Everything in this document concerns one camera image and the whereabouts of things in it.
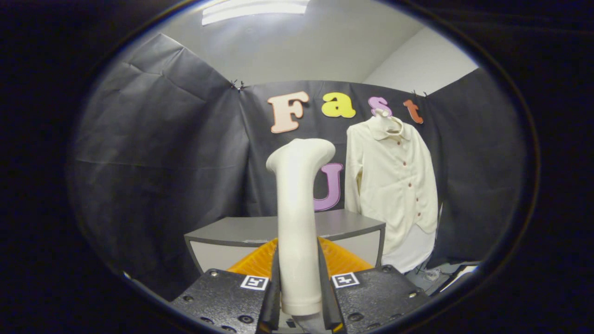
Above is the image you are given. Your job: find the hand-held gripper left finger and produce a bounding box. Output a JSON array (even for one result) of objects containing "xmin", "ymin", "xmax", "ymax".
[{"xmin": 171, "ymin": 238, "xmax": 282, "ymax": 334}]

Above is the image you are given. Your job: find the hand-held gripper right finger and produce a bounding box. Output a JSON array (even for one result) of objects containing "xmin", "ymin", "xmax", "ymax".
[{"xmin": 317, "ymin": 237, "xmax": 432, "ymax": 334}]

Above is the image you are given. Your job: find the cream white garment steamer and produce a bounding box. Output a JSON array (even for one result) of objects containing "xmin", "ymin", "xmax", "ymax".
[{"xmin": 266, "ymin": 138, "xmax": 336, "ymax": 316}]

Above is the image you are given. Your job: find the cream button-up shirt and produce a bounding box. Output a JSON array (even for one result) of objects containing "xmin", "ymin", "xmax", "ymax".
[{"xmin": 344, "ymin": 116, "xmax": 439, "ymax": 256}]

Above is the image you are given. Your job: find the white clothes hanger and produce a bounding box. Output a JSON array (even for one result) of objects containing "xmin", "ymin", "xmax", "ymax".
[{"xmin": 374, "ymin": 108, "xmax": 403, "ymax": 135}]

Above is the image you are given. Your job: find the grey cabinet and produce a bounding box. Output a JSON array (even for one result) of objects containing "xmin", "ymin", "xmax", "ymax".
[{"xmin": 184, "ymin": 209, "xmax": 387, "ymax": 274}]

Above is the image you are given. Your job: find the white hanging cloth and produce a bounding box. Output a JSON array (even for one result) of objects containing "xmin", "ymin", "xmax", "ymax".
[{"xmin": 381, "ymin": 225, "xmax": 437, "ymax": 273}]

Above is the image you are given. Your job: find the black backdrop cloth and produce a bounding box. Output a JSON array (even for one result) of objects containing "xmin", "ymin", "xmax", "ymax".
[{"xmin": 70, "ymin": 32, "xmax": 529, "ymax": 300}]

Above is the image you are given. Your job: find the ceiling light panel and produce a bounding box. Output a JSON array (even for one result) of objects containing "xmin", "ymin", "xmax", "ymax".
[{"xmin": 202, "ymin": 0, "xmax": 310, "ymax": 26}]

